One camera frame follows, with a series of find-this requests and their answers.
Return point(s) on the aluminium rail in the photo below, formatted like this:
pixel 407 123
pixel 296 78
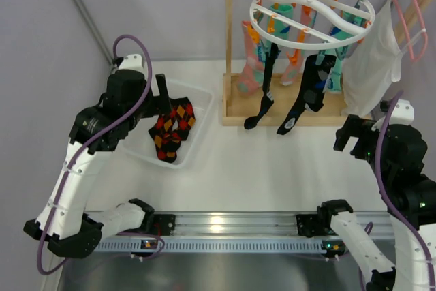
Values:
pixel 233 233

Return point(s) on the wooden clothes rack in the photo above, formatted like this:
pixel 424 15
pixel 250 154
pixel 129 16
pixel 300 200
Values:
pixel 237 108

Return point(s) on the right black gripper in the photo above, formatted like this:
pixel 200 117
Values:
pixel 356 142

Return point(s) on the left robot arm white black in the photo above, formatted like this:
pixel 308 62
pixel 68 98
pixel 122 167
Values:
pixel 64 226

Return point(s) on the black sock blue grey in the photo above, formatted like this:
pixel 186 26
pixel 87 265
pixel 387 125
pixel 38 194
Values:
pixel 311 93

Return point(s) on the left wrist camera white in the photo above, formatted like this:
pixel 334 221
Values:
pixel 129 62

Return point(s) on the white tank top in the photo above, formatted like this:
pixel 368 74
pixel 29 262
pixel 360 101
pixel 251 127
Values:
pixel 373 67

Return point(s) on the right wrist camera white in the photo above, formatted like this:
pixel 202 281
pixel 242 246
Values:
pixel 402 114

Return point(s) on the white plastic basket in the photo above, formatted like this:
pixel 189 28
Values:
pixel 140 145

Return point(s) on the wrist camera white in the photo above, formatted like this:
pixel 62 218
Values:
pixel 402 114
pixel 129 62

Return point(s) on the pink sock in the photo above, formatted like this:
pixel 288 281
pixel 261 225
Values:
pixel 294 62
pixel 252 76

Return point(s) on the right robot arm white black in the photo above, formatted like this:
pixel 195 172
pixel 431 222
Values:
pixel 396 158

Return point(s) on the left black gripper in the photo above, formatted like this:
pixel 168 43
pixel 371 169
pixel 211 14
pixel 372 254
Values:
pixel 162 101

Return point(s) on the pink clothes hanger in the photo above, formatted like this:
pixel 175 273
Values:
pixel 406 26

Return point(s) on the red orange argyle sock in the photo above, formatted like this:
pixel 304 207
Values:
pixel 172 129

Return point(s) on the white round clip hanger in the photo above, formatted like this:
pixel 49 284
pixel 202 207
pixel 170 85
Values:
pixel 278 21

